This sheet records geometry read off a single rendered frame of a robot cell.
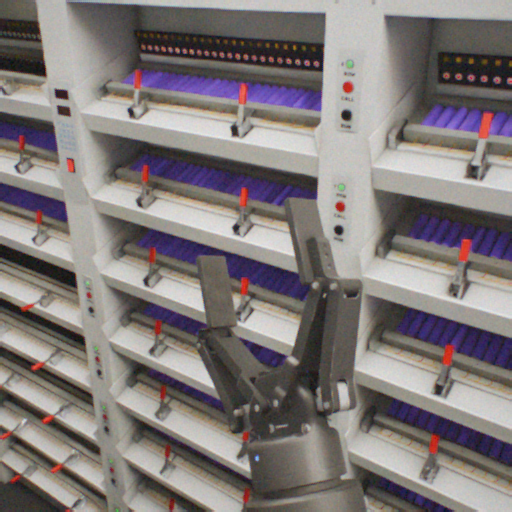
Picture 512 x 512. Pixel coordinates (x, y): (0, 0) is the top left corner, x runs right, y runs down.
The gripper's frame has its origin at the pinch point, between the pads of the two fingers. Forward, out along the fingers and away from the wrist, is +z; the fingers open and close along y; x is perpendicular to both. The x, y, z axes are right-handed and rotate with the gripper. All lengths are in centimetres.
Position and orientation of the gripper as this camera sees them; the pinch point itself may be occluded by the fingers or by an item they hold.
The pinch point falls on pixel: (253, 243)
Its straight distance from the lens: 54.1
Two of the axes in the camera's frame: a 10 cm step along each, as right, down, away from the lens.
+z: -1.9, -9.5, 2.6
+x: -7.9, -0.1, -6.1
